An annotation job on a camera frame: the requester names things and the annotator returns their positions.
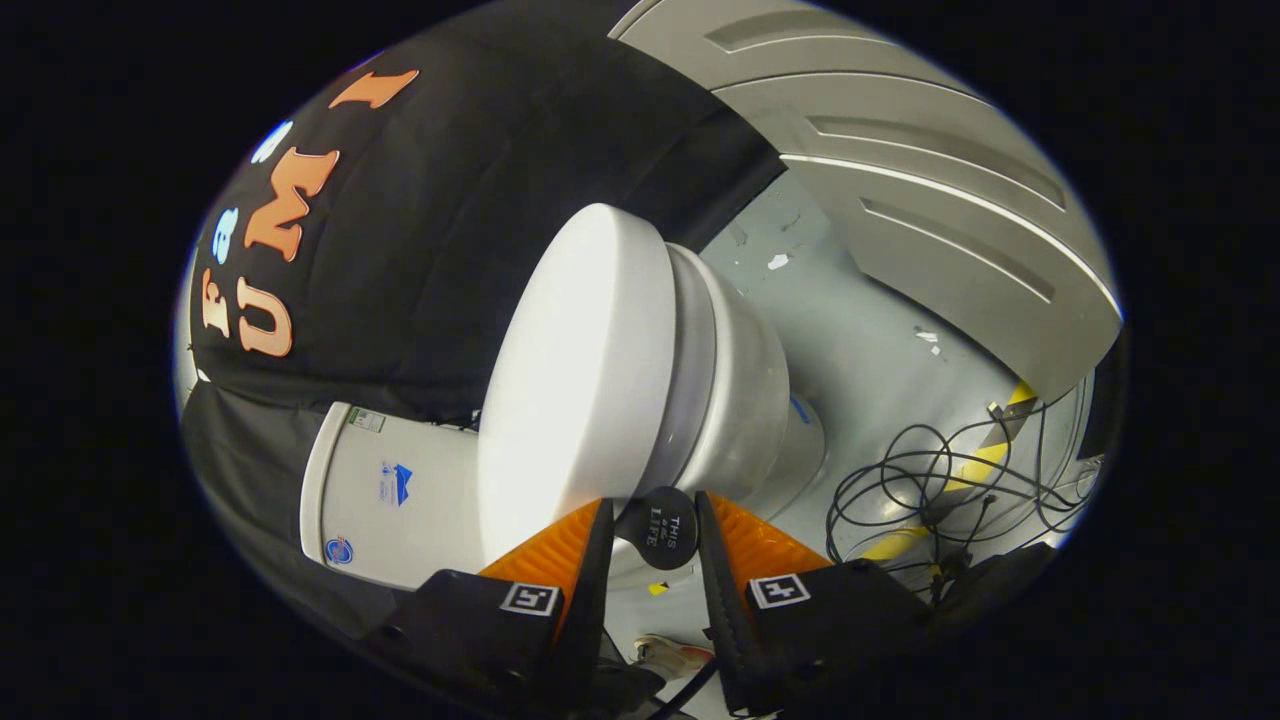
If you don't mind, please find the tangle of black cables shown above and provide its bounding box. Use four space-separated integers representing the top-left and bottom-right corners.
825 400 1091 581

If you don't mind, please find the yellow black floor tape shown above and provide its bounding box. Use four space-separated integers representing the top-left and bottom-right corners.
860 380 1041 563

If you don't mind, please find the white cabinet with drawers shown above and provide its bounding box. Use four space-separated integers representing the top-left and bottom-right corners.
610 0 1124 406

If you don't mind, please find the white toilet bowl with seat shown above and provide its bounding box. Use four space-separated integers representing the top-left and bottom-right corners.
635 243 829 501

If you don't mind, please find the white toilet lid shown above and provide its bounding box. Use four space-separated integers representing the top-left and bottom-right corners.
477 203 677 566

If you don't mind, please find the black round lid tab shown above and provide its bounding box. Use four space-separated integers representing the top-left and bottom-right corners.
613 487 701 571

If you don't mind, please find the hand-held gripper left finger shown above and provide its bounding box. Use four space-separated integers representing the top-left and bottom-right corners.
375 497 666 720

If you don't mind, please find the person's shoe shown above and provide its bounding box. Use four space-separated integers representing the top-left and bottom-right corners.
633 635 716 681

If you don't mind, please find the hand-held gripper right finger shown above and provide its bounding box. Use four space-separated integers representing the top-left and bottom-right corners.
695 490 936 716

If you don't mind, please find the black backdrop cloth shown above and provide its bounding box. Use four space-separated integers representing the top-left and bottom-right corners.
180 0 786 641

